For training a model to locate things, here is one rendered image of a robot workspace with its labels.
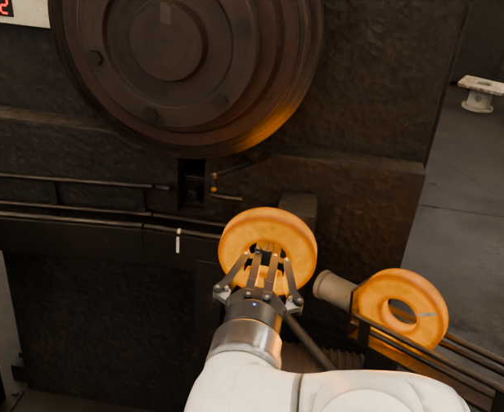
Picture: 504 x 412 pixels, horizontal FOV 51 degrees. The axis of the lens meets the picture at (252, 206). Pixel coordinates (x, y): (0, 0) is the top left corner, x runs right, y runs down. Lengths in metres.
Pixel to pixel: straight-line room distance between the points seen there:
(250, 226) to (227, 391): 0.31
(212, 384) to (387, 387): 0.18
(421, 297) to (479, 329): 1.27
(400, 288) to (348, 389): 0.45
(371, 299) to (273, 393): 0.46
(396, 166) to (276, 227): 0.39
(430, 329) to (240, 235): 0.37
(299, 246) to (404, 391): 0.35
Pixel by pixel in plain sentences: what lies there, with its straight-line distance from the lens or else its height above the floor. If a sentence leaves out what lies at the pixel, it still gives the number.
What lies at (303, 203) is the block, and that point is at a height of 0.80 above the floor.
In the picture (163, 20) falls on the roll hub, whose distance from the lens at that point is 0.85.
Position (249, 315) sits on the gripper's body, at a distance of 0.67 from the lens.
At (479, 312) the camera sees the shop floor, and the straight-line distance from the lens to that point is 2.27.
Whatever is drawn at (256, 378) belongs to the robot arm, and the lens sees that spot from 0.58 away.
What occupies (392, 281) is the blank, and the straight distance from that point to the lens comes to 0.95.
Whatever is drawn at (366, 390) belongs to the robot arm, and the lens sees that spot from 0.52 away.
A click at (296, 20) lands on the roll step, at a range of 0.88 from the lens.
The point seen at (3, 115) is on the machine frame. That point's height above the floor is 0.87.
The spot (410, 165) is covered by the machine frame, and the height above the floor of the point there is 0.87.
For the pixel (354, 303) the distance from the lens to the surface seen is 1.01.
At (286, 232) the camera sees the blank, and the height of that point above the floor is 0.88.
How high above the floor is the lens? 1.32
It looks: 30 degrees down
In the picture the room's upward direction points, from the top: 5 degrees clockwise
